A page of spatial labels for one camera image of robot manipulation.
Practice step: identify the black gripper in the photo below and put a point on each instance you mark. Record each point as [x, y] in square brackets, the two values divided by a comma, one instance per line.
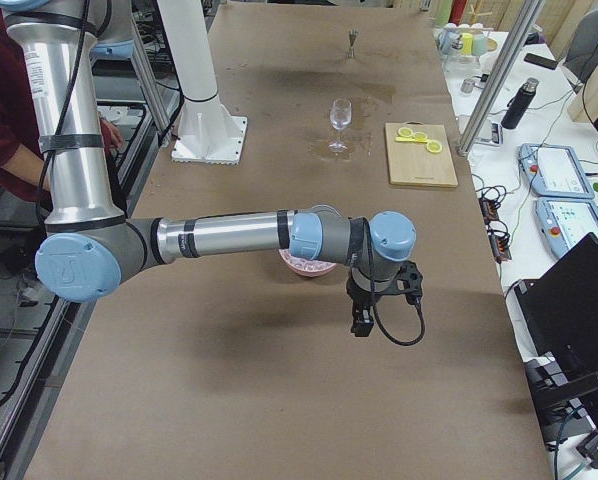
[357, 300]

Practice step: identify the steel jigger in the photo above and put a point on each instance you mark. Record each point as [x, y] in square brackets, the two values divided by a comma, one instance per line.
[352, 36]

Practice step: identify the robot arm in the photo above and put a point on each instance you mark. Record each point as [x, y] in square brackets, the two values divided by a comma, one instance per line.
[91, 247]

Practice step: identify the clear ice cubes pile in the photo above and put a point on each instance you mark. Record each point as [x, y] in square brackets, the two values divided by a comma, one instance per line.
[304, 262]

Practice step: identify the clear wine glass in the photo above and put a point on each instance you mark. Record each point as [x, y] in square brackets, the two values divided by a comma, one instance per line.
[340, 118]

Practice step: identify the pink bowl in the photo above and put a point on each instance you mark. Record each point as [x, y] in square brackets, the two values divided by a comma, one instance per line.
[306, 267]

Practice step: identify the bamboo cutting board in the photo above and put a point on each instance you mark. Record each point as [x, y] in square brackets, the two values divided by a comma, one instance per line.
[410, 164]

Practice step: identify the yellow plastic knife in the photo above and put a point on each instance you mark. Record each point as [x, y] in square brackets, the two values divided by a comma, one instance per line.
[404, 140]

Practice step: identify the lemon slice near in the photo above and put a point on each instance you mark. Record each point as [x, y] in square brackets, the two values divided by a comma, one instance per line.
[434, 146]

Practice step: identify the lemon slice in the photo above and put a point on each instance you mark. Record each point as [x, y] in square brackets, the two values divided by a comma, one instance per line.
[434, 146]
[405, 132]
[419, 135]

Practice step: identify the lemon slice middle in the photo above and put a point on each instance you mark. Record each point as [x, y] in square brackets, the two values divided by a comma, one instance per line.
[419, 135]

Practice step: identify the lemon slice far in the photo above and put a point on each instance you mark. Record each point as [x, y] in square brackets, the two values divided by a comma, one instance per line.
[405, 132]

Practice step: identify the black monitor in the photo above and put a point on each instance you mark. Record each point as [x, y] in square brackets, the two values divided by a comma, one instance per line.
[561, 312]

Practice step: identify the blue teach pendant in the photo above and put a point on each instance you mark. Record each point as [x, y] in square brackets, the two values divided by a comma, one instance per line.
[564, 222]
[554, 171]

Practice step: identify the black thermos bottle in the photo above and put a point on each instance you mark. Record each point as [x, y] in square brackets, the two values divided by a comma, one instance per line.
[519, 104]

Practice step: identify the light blue cup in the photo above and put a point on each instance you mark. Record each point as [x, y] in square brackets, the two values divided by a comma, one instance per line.
[445, 40]

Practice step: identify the black smartphone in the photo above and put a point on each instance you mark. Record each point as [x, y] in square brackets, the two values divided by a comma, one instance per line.
[540, 61]

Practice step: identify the grey office chair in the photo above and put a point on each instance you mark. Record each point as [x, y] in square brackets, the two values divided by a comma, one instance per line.
[582, 55]

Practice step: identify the person in red sweater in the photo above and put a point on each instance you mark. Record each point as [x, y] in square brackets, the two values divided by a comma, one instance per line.
[18, 125]

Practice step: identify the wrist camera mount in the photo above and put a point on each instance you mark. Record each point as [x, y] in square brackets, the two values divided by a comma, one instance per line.
[408, 282]

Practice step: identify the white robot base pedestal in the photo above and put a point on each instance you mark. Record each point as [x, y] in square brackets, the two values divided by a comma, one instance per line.
[207, 132]

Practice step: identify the aluminium frame post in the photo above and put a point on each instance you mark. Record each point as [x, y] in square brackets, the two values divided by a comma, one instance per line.
[515, 40]

